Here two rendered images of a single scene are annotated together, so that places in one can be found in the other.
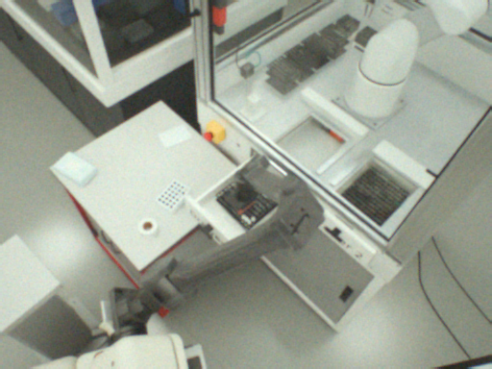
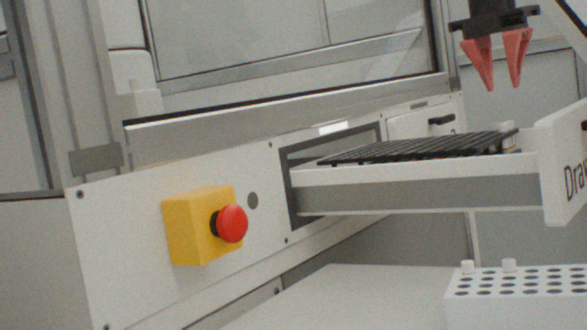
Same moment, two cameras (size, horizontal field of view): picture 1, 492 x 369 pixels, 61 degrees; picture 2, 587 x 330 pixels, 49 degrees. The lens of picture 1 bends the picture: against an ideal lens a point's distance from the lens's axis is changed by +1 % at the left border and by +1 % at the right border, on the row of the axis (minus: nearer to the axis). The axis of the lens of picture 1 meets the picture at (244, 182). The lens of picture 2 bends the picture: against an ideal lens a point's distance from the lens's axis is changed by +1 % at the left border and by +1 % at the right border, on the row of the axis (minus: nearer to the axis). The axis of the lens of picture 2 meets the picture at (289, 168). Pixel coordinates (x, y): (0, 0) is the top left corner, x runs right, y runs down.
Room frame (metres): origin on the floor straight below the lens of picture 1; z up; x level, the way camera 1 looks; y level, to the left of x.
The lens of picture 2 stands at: (1.10, 0.82, 1.00)
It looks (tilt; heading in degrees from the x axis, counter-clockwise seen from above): 6 degrees down; 264
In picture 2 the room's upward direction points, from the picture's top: 9 degrees counter-clockwise
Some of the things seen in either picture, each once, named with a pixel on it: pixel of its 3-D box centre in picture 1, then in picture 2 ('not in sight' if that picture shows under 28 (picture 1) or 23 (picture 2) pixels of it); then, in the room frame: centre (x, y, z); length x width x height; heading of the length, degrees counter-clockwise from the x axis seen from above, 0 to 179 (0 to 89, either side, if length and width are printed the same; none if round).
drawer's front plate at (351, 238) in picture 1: (338, 232); (428, 138); (0.70, -0.35, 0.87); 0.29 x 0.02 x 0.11; 48
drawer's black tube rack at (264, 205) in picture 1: (253, 197); (420, 167); (0.83, -0.04, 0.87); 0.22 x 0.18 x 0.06; 138
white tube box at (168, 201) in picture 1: (173, 197); (521, 300); (0.85, 0.28, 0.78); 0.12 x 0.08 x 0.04; 151
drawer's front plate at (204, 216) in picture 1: (213, 228); (577, 152); (0.68, 0.10, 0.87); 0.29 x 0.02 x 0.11; 48
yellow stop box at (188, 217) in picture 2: (214, 132); (204, 223); (1.12, 0.14, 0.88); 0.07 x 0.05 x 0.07; 48
